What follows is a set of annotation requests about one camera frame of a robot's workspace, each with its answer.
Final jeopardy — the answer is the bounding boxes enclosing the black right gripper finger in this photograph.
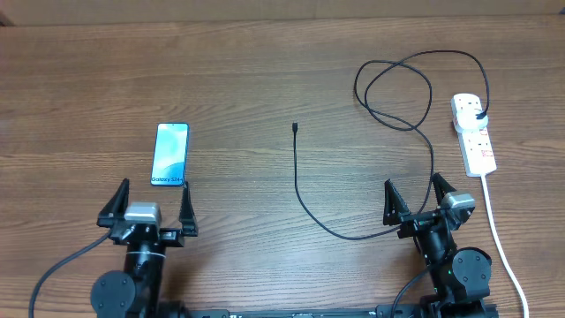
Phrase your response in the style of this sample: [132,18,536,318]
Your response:
[432,172,456,204]
[383,179,411,226]

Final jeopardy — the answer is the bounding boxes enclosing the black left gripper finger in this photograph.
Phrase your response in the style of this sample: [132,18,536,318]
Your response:
[178,182,199,237]
[96,178,130,228]

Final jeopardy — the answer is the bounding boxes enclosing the blue Galaxy smartphone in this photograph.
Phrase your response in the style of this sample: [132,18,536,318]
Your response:
[150,123,190,186]

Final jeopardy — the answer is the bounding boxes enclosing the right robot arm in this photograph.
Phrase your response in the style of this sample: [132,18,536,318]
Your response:
[376,173,498,317]

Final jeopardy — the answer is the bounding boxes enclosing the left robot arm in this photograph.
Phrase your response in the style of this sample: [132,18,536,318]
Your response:
[90,178,199,318]

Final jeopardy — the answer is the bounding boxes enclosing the white charger plug adapter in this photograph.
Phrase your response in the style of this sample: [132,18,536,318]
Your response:
[453,108,488,133]

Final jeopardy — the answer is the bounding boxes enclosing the white power strip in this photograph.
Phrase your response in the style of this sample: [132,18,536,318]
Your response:
[450,93,497,177]

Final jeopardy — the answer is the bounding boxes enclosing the white power strip cord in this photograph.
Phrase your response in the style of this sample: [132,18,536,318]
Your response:
[479,174,531,318]

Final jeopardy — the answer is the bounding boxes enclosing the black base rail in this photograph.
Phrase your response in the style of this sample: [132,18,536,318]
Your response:
[158,302,500,318]

